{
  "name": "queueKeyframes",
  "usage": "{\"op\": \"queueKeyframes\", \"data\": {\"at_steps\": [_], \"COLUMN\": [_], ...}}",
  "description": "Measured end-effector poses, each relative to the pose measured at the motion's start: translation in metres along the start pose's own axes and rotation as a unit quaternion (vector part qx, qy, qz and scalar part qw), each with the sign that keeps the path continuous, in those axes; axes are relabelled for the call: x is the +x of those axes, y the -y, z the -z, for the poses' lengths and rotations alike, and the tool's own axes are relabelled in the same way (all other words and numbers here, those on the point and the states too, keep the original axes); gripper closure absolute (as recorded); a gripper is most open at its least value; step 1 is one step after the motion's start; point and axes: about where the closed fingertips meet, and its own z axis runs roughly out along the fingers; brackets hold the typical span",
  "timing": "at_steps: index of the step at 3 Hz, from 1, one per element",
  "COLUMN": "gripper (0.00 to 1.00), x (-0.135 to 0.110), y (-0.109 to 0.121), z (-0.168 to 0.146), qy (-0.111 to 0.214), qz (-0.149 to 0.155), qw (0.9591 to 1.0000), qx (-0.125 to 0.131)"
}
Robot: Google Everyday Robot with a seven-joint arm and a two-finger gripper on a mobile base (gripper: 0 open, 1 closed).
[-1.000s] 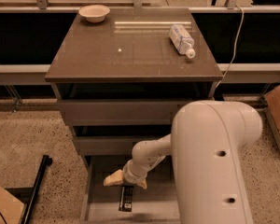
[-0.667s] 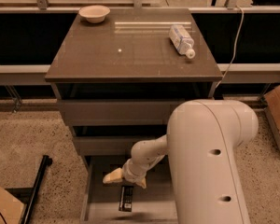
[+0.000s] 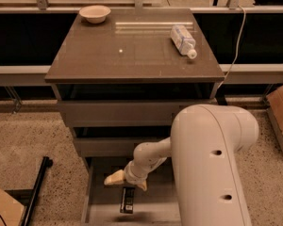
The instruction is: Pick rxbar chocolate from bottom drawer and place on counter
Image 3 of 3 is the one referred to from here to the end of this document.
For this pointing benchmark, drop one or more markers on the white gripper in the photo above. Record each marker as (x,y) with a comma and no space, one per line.
(131,175)

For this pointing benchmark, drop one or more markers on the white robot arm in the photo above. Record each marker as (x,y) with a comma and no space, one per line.
(202,146)

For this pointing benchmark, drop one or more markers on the grey bottom drawer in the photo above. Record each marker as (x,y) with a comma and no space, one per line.
(175,195)

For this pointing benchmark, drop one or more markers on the grey drawer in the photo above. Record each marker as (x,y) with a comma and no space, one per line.
(175,195)
(123,113)
(113,146)

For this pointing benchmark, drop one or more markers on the grey middle drawer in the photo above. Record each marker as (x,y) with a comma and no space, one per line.
(113,146)

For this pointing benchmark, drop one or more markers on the grey top drawer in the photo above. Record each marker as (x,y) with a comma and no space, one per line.
(123,113)

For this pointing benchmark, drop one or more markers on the grey drawer cabinet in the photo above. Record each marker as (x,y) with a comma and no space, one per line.
(131,57)

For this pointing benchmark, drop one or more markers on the cardboard box bottom left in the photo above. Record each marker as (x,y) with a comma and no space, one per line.
(11,211)

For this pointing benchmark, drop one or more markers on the clear plastic water bottle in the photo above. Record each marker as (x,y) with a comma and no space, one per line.
(183,41)

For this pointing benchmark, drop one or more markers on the beige paper bowl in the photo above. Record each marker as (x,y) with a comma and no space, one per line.
(95,14)

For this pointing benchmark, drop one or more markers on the black metal frame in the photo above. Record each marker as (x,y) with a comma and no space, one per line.
(28,197)

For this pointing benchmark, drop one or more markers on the grey metal rail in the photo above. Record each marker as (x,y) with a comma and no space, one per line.
(239,74)

